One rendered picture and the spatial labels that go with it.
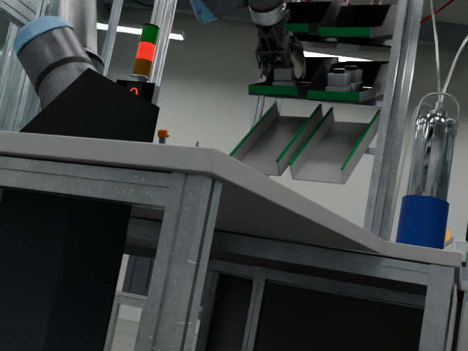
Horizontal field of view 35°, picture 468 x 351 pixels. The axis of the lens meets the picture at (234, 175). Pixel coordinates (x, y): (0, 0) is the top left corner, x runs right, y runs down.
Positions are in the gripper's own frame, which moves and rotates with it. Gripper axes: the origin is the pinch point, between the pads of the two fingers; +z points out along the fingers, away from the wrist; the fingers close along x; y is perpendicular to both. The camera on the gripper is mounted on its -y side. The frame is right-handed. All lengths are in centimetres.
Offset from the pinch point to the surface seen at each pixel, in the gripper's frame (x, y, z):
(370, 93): 20.5, 1.9, 4.8
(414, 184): 27, -25, 77
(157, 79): -86, -81, 87
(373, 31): 20.8, -8.7, -5.3
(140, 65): -46.5, -13.4, 10.7
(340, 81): 14.3, 3.6, -0.9
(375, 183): 22.5, 18.0, 19.2
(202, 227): 15, 83, -58
